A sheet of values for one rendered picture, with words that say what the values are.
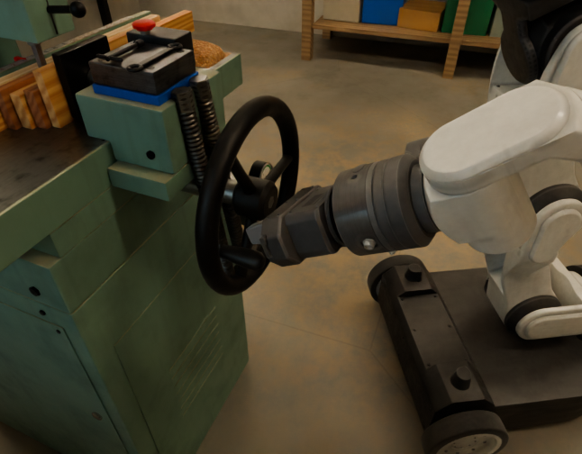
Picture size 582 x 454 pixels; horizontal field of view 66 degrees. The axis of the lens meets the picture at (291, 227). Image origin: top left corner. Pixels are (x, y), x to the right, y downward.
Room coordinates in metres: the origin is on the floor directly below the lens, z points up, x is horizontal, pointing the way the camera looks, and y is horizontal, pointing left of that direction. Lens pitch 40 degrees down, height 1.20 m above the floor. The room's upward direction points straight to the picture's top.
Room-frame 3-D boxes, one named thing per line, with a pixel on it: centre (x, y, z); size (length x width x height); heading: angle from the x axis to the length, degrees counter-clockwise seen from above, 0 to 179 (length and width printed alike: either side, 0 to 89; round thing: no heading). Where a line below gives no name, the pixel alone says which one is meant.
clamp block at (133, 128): (0.59, 0.19, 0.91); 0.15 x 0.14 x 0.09; 157
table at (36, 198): (0.62, 0.27, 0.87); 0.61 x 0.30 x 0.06; 157
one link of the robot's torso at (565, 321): (0.80, -0.66, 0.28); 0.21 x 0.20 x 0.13; 97
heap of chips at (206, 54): (0.85, 0.19, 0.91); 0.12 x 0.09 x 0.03; 67
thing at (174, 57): (0.59, 0.18, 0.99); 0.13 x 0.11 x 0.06; 157
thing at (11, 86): (0.65, 0.35, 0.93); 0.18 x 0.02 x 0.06; 157
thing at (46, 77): (0.67, 0.28, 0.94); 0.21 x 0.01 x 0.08; 157
